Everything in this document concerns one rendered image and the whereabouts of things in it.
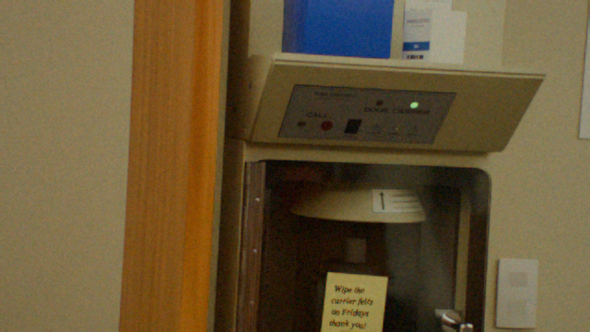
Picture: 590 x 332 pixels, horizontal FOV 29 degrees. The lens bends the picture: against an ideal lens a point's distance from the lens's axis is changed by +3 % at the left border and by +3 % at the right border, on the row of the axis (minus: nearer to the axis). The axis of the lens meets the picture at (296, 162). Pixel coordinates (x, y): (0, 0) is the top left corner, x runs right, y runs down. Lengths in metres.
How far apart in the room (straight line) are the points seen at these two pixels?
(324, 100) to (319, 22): 0.09
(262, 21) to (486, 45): 0.28
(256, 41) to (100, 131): 0.47
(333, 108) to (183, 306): 0.28
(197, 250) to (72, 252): 0.53
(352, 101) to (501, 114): 0.18
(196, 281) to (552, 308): 0.89
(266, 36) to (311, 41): 0.11
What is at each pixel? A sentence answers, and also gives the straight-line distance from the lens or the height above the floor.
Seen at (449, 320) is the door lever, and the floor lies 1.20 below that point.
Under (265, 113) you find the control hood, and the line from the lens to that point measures 1.26.
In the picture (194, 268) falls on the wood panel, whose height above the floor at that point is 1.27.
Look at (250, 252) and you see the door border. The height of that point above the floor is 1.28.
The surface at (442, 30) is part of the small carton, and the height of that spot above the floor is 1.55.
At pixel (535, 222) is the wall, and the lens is 1.94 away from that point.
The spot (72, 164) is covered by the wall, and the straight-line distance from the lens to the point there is 1.72.
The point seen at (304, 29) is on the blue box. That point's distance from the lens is 1.22.
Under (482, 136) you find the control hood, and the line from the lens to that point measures 1.36.
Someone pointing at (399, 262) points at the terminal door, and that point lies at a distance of 1.37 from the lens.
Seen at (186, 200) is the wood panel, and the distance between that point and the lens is 1.21.
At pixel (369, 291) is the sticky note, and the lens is 1.36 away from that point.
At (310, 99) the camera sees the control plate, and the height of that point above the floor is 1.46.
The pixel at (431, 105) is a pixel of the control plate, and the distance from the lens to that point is 1.30.
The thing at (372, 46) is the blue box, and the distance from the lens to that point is 1.24.
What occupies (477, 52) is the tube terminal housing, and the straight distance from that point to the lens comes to 1.41.
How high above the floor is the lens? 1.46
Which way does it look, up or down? 3 degrees down
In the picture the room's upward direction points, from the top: 3 degrees clockwise
